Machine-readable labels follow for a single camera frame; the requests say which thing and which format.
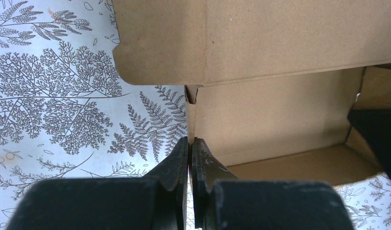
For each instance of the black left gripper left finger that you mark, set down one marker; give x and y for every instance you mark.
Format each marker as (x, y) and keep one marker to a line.
(155, 201)

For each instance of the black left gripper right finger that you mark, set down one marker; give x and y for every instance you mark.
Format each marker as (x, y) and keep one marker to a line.
(222, 201)

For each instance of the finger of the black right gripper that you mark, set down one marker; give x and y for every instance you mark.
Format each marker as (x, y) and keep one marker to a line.
(374, 125)

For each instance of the cardboard box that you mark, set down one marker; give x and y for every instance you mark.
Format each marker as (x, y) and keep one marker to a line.
(268, 83)

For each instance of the floral patterned tablecloth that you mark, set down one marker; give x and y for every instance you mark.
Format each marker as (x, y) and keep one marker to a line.
(65, 111)

